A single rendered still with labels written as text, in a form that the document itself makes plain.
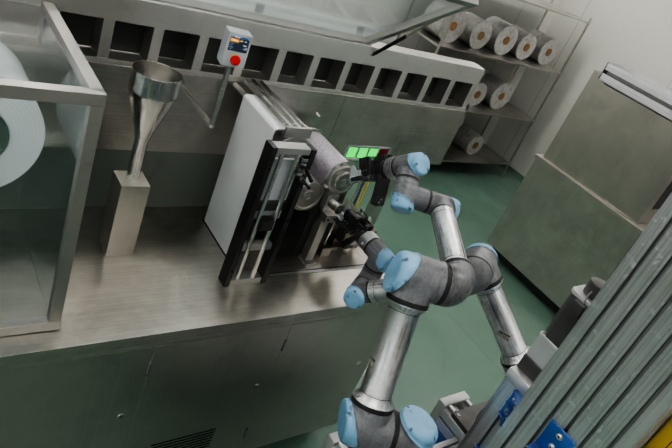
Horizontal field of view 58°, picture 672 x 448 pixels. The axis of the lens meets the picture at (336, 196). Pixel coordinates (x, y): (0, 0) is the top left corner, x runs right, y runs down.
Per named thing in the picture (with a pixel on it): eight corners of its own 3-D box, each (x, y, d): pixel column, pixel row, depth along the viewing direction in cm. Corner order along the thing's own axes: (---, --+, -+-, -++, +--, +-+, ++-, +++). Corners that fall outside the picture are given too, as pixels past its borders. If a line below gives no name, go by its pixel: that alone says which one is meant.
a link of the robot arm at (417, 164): (411, 171, 187) (417, 146, 189) (387, 175, 195) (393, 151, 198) (429, 181, 191) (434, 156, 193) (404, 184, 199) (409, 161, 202)
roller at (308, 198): (289, 210, 215) (300, 182, 210) (258, 171, 232) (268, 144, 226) (316, 210, 223) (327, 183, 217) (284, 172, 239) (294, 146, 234)
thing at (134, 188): (99, 262, 189) (136, 99, 164) (88, 234, 198) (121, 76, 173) (142, 259, 198) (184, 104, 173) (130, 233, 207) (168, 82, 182)
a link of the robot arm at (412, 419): (425, 476, 163) (447, 444, 157) (379, 465, 160) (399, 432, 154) (418, 438, 173) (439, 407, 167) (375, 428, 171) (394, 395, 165)
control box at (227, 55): (221, 67, 168) (231, 33, 163) (216, 57, 173) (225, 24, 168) (244, 72, 171) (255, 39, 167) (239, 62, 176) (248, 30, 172)
